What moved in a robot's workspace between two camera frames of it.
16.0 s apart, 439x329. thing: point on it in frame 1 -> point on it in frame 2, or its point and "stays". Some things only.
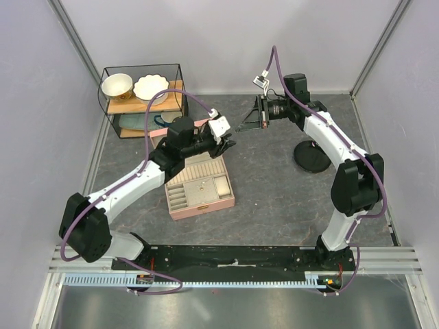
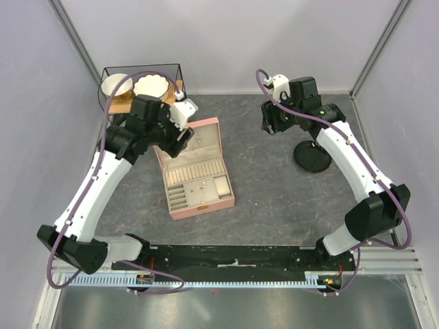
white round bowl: x=117 y=87 stays
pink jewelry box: x=201 y=186 stays
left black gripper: x=216 y=151 -> x=175 y=147
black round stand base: x=309 y=156 stays
